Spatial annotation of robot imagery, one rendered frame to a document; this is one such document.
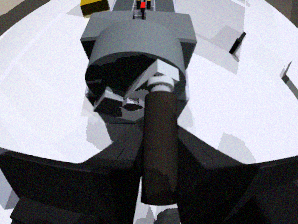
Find yellow block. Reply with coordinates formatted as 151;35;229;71
80;0;109;16

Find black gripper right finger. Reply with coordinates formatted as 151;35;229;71
177;124;298;224

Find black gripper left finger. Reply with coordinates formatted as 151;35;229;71
0;120;144;224

